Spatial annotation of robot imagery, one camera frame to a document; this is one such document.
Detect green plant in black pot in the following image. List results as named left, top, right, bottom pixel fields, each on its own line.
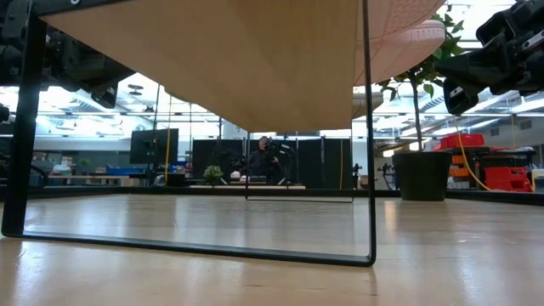
left=377, top=12, right=467, bottom=202

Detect black tripod device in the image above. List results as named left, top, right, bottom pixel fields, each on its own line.
left=377, top=162, right=399, bottom=190
left=350, top=162, right=363, bottom=190

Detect wooden shelf with black frame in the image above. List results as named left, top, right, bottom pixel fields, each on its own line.
left=0, top=0, right=378, bottom=269

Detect blue bin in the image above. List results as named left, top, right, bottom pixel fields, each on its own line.
left=105, top=166, right=141, bottom=177

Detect person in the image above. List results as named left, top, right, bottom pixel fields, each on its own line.
left=248, top=135, right=282, bottom=184

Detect small green plant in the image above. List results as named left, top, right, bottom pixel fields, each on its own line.
left=202, top=164, right=224, bottom=186

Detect red storage bins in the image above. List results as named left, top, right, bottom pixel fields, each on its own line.
left=433, top=133, right=536, bottom=193

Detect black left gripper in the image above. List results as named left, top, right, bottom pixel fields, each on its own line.
left=46, top=32, right=137, bottom=110

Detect yellow cable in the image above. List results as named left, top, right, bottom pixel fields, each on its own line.
left=164, top=95, right=173, bottom=186
left=454, top=116, right=496, bottom=192

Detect black monitor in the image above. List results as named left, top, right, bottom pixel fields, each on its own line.
left=129, top=127, right=180, bottom=166

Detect black partition panels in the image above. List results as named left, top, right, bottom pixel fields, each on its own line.
left=190, top=138, right=354, bottom=190

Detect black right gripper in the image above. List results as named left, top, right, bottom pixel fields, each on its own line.
left=435, top=0, right=544, bottom=116

